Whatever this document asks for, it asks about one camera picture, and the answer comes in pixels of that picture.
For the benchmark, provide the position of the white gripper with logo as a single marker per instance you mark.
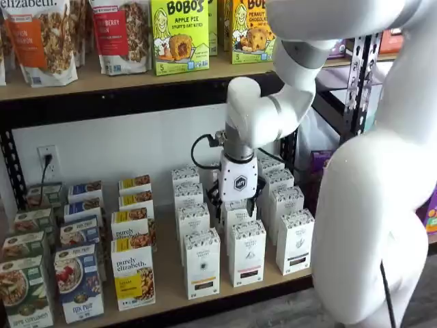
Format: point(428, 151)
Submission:
point(239, 181)

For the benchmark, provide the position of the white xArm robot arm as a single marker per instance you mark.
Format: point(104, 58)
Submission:
point(358, 205)

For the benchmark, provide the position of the white box pink stripe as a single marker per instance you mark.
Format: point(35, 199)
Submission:
point(239, 212)
point(246, 253)
point(210, 171)

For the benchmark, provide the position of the white box grey stripe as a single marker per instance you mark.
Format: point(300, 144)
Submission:
point(286, 201)
point(278, 177)
point(293, 239)
point(271, 164)

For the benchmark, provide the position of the purple Annie's snack box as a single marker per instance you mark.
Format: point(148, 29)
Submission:
point(322, 160)

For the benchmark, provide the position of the white yellow purely elizabeth box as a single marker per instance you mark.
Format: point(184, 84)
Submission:
point(128, 225)
point(133, 273)
point(134, 201)
point(134, 182)

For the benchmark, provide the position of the wooden shelf board with boxes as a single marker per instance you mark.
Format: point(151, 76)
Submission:
point(170, 290)

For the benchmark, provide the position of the blue oatmeal box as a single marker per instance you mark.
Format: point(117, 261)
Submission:
point(82, 206)
point(80, 230)
point(78, 283)
point(83, 189)

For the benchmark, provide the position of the yellow Bobo's peanut butter box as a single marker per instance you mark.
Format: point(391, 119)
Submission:
point(228, 27)
point(246, 34)

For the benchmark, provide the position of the green Bobo's apple pie box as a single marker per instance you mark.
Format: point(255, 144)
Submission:
point(213, 34)
point(179, 34)

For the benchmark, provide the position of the black metal shelf rack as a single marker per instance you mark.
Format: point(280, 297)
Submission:
point(102, 102)

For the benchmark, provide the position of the wooden shelf board with snacks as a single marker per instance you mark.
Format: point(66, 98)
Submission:
point(102, 83)

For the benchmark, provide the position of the green oatmeal box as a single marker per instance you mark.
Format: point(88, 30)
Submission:
point(22, 244)
point(32, 220)
point(24, 294)
point(44, 196)

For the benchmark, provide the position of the purple and yellow snack box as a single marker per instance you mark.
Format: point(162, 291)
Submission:
point(432, 222)

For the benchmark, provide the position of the wooden neighbour shelf board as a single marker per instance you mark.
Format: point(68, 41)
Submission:
point(385, 57)

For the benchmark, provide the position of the orange snack box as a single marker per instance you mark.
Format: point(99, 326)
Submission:
point(391, 42)

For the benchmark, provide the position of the white translucent plastic sheet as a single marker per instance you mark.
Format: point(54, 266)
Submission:
point(321, 133)

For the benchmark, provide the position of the red purely elizabeth granola bag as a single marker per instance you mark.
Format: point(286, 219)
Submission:
point(119, 37)

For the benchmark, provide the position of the orange purely elizabeth granola bag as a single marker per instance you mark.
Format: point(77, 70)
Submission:
point(82, 34)
point(44, 44)

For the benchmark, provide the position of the white wall outlet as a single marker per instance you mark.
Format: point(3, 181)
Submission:
point(51, 171)

